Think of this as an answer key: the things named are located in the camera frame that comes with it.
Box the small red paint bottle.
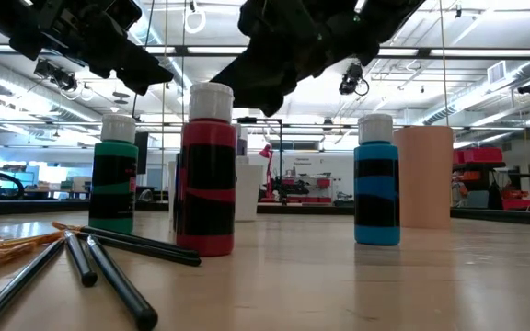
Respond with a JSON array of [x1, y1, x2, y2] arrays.
[[175, 81, 237, 257]]

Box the tan hanging cord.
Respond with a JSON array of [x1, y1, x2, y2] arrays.
[[438, 0, 453, 128], [160, 77, 168, 203]]

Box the white plastic bin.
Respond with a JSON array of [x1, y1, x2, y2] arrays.
[[167, 160, 265, 223]]

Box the small light blue paint bottle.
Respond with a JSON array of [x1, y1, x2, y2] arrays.
[[353, 113, 401, 246]]

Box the red desk lamp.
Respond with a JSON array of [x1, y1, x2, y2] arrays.
[[258, 143, 276, 202]]

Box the white air vent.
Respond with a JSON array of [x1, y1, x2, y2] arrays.
[[486, 60, 508, 86]]

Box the black monitor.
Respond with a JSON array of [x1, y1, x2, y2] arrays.
[[133, 131, 150, 176]]

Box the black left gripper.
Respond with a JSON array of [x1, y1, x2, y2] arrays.
[[9, 0, 174, 97]]

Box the black stand frame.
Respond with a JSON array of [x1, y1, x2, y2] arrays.
[[236, 116, 285, 204]]

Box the white cable ring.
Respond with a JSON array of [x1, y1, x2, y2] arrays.
[[184, 8, 207, 35]]

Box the small green paint bottle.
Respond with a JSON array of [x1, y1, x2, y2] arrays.
[[88, 113, 140, 234]]

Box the orange plastic cup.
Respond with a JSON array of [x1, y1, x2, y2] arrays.
[[392, 125, 455, 230]]

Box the black ceiling camera cluster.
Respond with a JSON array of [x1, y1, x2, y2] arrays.
[[33, 58, 80, 92]]

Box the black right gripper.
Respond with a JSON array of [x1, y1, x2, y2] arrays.
[[210, 0, 381, 118]]

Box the red storage bins on shelf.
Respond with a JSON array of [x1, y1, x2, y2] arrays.
[[451, 145, 508, 169]]

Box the black overhead camera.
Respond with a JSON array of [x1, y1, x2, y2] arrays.
[[338, 62, 370, 97]]

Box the row of red parts bins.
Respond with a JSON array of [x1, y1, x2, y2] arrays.
[[285, 177, 335, 204]]

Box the red storage bin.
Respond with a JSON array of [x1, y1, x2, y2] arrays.
[[501, 188, 530, 211]]

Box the silver air duct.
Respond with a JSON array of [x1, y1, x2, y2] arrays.
[[423, 59, 530, 126], [0, 63, 100, 123]]

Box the black paintbrush silver ferrule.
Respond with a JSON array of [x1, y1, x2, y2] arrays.
[[0, 237, 66, 331], [78, 232, 203, 268], [63, 229, 98, 288], [86, 234, 159, 331]]

